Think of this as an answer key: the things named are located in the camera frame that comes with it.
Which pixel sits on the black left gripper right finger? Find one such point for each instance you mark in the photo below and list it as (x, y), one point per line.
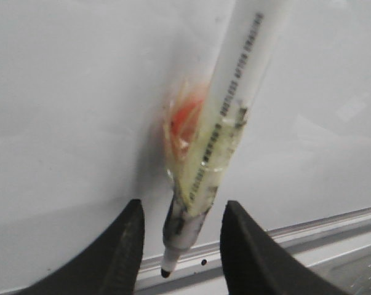
(253, 263)

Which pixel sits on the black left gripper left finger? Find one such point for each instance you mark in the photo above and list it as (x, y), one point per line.
(109, 265)

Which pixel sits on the white black whiteboard marker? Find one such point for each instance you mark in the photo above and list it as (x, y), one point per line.
(249, 41)

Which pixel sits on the white whiteboard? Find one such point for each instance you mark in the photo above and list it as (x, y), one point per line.
(83, 87)

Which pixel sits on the orange round magnet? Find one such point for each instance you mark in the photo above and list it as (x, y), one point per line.
(181, 119)

